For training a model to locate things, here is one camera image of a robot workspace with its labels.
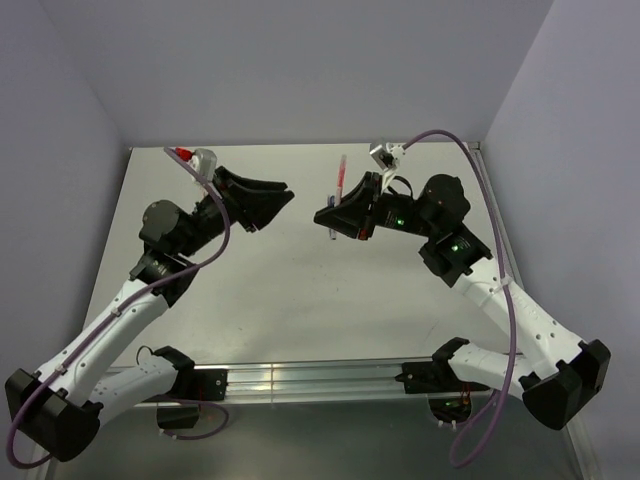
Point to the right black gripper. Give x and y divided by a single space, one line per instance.
353 214

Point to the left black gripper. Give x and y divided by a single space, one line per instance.
252 201

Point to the blue pen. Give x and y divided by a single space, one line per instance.
331 231

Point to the red highlighter pen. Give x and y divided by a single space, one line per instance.
340 180

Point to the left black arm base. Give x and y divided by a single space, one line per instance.
194 412

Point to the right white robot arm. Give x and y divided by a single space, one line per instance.
465 264

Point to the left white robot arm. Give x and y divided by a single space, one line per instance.
159 279

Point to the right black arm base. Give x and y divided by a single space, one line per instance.
430 377

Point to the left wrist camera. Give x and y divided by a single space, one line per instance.
200 160

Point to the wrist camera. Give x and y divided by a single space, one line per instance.
200 160
387 156

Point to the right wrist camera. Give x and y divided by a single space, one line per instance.
387 156

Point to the aluminium mounting rail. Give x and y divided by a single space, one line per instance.
310 377

